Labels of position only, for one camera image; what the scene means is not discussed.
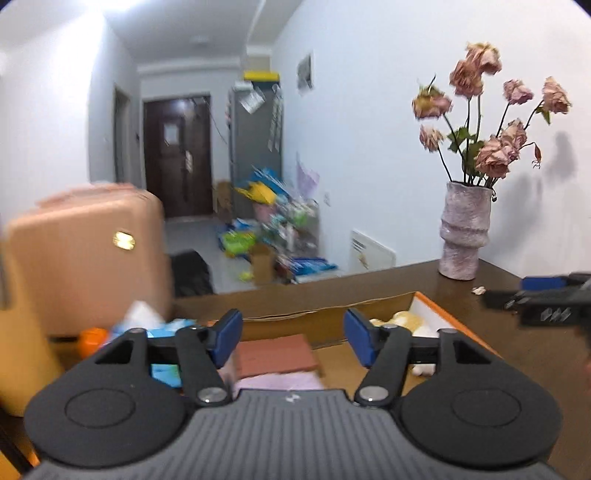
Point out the red cardboard box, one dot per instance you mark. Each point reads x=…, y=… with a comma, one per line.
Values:
x=300, y=318

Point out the blue packets on floor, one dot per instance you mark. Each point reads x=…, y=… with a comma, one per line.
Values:
x=316, y=267

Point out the yellow box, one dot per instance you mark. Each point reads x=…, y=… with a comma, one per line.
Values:
x=262, y=76

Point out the hanging striped ribbon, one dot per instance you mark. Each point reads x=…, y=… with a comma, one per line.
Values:
x=275, y=120

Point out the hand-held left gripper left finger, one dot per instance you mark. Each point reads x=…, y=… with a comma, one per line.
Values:
x=228, y=334

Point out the dried pink roses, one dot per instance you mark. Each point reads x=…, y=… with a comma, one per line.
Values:
x=494, y=152

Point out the black bag on floor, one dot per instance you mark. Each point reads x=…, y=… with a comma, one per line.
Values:
x=191, y=274

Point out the wall picture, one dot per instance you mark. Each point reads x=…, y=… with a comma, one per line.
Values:
x=305, y=73

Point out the small cardboard box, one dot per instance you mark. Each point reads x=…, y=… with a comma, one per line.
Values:
x=262, y=265

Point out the fallen dried petal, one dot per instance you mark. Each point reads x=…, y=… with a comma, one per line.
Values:
x=478, y=290

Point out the pile of colourful clutter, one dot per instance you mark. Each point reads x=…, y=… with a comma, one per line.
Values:
x=286, y=217

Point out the white wall heater panel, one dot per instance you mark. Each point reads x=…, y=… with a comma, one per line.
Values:
x=374, y=251

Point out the grey refrigerator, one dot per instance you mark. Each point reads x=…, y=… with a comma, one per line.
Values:
x=254, y=147

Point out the peach hard-shell suitcase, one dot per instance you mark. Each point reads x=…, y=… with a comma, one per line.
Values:
x=83, y=258

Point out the paper note on refrigerator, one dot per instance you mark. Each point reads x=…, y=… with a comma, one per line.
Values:
x=252, y=100

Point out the pink ceramic vase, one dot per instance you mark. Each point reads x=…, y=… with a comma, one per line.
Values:
x=464, y=230

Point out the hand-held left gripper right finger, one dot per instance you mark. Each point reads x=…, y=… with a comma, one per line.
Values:
x=358, y=339

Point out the yellow and white plush toy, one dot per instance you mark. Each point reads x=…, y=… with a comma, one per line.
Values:
x=413, y=323

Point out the lavender plush headband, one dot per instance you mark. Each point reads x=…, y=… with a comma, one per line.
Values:
x=277, y=382

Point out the layered cake sponge toy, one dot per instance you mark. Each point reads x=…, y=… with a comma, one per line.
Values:
x=277, y=355

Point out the interior side door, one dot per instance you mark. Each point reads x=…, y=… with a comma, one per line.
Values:
x=123, y=134

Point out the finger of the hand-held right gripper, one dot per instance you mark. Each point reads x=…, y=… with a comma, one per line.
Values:
x=501, y=299
x=542, y=282

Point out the paper notice on door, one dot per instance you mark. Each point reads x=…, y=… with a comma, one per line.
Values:
x=171, y=133

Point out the dark brown entrance door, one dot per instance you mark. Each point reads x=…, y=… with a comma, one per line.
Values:
x=178, y=157

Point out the green packet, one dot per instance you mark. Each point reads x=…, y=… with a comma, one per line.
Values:
x=238, y=243

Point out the tall cardboard box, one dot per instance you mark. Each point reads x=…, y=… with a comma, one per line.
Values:
x=224, y=201

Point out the orange fruit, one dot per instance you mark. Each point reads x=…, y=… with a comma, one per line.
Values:
x=92, y=342

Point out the blue tissue pack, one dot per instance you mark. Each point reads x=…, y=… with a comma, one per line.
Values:
x=161, y=330

